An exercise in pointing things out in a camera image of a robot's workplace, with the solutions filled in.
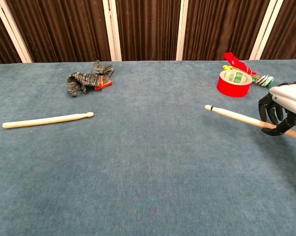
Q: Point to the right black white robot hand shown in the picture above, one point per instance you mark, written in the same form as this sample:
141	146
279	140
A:
290	98

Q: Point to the pale wooden drumstick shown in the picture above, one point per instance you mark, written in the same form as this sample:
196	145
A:
231	114
47	120

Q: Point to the red tape roll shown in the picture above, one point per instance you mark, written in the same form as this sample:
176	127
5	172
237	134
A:
231	89

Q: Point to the colourful feather shuttlecock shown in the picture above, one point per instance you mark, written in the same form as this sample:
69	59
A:
236	61

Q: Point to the blue felt table mat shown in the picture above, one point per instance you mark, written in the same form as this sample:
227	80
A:
147	172

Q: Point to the grey knit work glove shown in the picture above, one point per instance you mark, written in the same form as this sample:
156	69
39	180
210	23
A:
86	79

